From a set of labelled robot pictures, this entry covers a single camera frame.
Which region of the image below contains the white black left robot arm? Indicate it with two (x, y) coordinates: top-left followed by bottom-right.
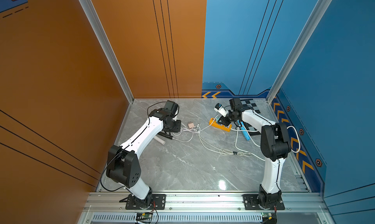
(105, 100), (181, 208)

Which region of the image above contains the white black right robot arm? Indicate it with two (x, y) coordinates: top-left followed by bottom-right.
(214, 98), (292, 209)

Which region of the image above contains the blue toy microphone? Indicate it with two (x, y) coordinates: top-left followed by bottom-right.
(240, 121), (251, 141)

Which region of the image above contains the black grey chessboard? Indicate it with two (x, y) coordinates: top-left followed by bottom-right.
(240, 99), (261, 114)

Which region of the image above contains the pink USB charger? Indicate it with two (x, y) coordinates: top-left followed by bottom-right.
(188, 122), (195, 129)

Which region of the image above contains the orange power strip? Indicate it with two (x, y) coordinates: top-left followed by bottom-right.
(209, 118), (231, 132)

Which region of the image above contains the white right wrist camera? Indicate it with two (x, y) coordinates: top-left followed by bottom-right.
(214, 103), (229, 117)

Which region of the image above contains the thin white bundled cable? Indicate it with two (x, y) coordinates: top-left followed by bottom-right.
(199, 133), (253, 158)

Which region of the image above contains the white power strip cord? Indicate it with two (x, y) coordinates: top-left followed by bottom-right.
(229, 125), (302, 162)

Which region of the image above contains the aluminium corner post right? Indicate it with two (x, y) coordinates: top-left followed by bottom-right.
(266, 0), (332, 104)

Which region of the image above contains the aluminium corner post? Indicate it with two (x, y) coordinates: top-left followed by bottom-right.
(78, 0), (134, 104)
(266, 0), (332, 104)

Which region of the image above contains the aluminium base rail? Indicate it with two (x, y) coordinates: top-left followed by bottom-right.
(78, 191), (335, 224)

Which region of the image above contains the aluminium corner post left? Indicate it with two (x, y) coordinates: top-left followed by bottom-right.
(78, 0), (134, 104)

